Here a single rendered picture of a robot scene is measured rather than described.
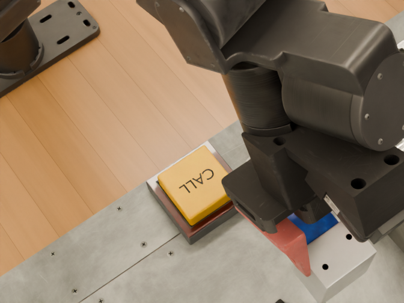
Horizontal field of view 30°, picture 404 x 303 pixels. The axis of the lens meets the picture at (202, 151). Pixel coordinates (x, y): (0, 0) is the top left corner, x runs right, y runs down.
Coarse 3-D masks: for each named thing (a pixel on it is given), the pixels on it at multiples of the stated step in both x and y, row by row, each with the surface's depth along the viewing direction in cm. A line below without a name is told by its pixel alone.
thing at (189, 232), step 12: (204, 144) 79; (216, 156) 78; (228, 168) 78; (156, 180) 78; (156, 192) 77; (168, 204) 76; (228, 204) 76; (180, 216) 76; (216, 216) 75; (192, 228) 75
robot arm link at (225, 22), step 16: (144, 0) 45; (192, 0) 41; (208, 0) 41; (224, 0) 41; (240, 0) 42; (256, 0) 43; (208, 16) 41; (224, 16) 41; (240, 16) 42; (224, 32) 42
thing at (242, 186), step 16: (256, 128) 49; (272, 128) 49; (288, 128) 48; (224, 176) 55; (240, 176) 55; (256, 176) 54; (240, 192) 53; (256, 192) 53; (256, 208) 52; (272, 208) 51; (272, 224) 51
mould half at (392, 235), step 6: (402, 42) 75; (402, 144) 70; (402, 150) 70; (396, 228) 72; (402, 228) 71; (390, 234) 74; (396, 234) 73; (402, 234) 72; (396, 240) 74; (402, 240) 73; (402, 246) 74
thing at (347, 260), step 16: (304, 224) 60; (320, 224) 60; (336, 224) 59; (320, 240) 58; (336, 240) 58; (352, 240) 58; (320, 256) 58; (336, 256) 58; (352, 256) 58; (368, 256) 58; (320, 272) 57; (336, 272) 57; (352, 272) 58; (320, 288) 58; (336, 288) 59
